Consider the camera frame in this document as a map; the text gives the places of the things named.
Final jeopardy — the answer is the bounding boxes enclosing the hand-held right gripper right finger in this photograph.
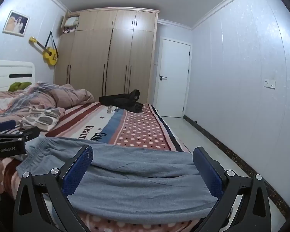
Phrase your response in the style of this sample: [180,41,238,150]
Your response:
[192,146,272,232]

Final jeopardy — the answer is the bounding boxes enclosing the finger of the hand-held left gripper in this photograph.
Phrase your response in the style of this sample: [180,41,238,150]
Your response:
[0,119,16,133]
[0,126,41,142]

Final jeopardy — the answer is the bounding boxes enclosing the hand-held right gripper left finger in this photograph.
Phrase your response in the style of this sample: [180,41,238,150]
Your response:
[13,144,94,232]

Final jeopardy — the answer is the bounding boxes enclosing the grey-blue pants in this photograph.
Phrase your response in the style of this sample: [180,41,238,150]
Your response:
[16,136,219,219]

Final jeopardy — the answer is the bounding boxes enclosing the beige pillow with grey spots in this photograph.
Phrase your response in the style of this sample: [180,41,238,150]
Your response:
[19,106,66,132]

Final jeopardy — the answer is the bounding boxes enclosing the dark skirting board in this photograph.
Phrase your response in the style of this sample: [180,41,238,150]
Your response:
[184,115,290,213]

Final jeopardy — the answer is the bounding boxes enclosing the green pillow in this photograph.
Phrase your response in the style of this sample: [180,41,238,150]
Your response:
[8,81,33,93]

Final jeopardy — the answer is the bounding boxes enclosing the pink quilt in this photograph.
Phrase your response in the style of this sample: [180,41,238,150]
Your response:
[0,82,95,124]

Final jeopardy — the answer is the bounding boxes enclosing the white headboard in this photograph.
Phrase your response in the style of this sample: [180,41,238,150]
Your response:
[0,60,36,93]

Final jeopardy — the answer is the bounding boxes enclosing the printed striped dotted bed blanket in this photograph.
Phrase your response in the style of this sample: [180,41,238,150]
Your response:
[0,101,232,232]

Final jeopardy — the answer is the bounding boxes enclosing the yellow ukulele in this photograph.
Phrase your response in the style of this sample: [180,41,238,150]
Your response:
[29,37,58,66]

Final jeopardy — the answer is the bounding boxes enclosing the black clothes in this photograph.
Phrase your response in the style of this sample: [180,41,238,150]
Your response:
[99,89,144,113]

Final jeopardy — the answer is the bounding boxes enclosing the white door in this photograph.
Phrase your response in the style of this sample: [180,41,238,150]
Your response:
[153,37,192,119]

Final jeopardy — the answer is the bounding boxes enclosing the light wooden wardrobe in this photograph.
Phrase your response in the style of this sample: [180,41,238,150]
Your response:
[54,8,160,104]

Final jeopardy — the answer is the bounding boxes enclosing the white folded bedding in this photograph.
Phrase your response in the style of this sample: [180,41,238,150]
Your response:
[63,17,79,27]

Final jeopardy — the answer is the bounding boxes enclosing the black ukulele strap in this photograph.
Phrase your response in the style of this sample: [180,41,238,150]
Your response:
[45,31,59,59]

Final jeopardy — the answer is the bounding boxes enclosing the framed wall picture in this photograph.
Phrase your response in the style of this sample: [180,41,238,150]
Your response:
[2,10,30,37]

